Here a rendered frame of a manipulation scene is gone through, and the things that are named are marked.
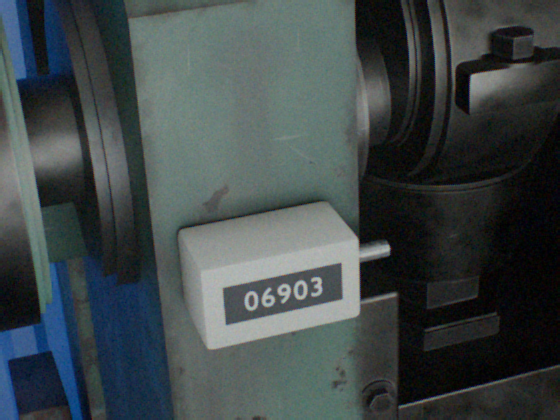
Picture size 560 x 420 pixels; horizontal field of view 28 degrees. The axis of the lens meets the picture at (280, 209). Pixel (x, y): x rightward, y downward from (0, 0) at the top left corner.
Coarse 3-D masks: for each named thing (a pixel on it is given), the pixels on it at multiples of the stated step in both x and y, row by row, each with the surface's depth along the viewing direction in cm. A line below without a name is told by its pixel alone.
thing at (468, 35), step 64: (448, 0) 54; (512, 0) 55; (448, 64) 55; (512, 64) 54; (448, 128) 56; (512, 128) 58; (384, 192) 62; (448, 192) 61; (512, 192) 63; (448, 256) 64
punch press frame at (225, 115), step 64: (64, 0) 55; (128, 0) 44; (192, 0) 44; (256, 0) 45; (320, 0) 46; (64, 64) 56; (128, 64) 46; (192, 64) 45; (256, 64) 46; (320, 64) 47; (128, 128) 49; (192, 128) 46; (256, 128) 47; (320, 128) 48; (128, 192) 52; (192, 192) 48; (256, 192) 49; (320, 192) 50; (128, 256) 55; (64, 320) 124; (128, 320) 63; (192, 320) 51; (128, 384) 70; (192, 384) 52; (256, 384) 53; (320, 384) 55
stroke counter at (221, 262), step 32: (224, 224) 48; (256, 224) 48; (288, 224) 48; (320, 224) 48; (192, 256) 46; (224, 256) 46; (256, 256) 46; (288, 256) 46; (320, 256) 46; (352, 256) 47; (384, 256) 50; (192, 288) 47; (224, 288) 46; (256, 288) 46; (352, 288) 48; (224, 320) 46; (256, 320) 47; (288, 320) 47; (320, 320) 48
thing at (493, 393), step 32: (480, 288) 71; (512, 288) 73; (416, 320) 68; (448, 320) 68; (480, 320) 68; (512, 320) 70; (544, 320) 70; (416, 352) 67; (448, 352) 67; (480, 352) 67; (512, 352) 67; (544, 352) 67; (416, 384) 65; (448, 384) 65; (480, 384) 64; (512, 384) 65; (544, 384) 66; (416, 416) 64; (448, 416) 64; (480, 416) 65; (512, 416) 66; (544, 416) 67
